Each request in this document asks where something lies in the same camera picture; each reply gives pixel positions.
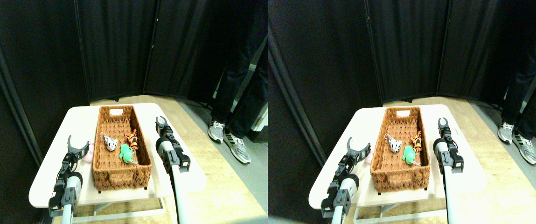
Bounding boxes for green toy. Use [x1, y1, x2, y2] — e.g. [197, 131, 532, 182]
[118, 144, 139, 165]
[402, 145, 421, 166]

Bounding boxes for grey curtain stand pole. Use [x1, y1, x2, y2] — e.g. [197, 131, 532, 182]
[0, 0, 44, 166]
[268, 23, 324, 168]

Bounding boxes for white black-spotted toy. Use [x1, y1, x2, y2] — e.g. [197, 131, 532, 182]
[384, 133, 403, 154]
[100, 132, 119, 152]

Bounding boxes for brown wicker basket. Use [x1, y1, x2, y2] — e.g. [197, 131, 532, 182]
[93, 105, 153, 190]
[370, 107, 431, 192]

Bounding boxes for low white table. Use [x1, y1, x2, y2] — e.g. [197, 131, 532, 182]
[309, 105, 487, 224]
[29, 103, 207, 223]

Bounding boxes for person's legs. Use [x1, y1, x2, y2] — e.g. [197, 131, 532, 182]
[207, 0, 268, 165]
[497, 0, 536, 166]

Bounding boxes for orange tiger toy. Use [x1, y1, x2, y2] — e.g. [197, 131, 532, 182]
[410, 131, 423, 152]
[125, 130, 139, 151]

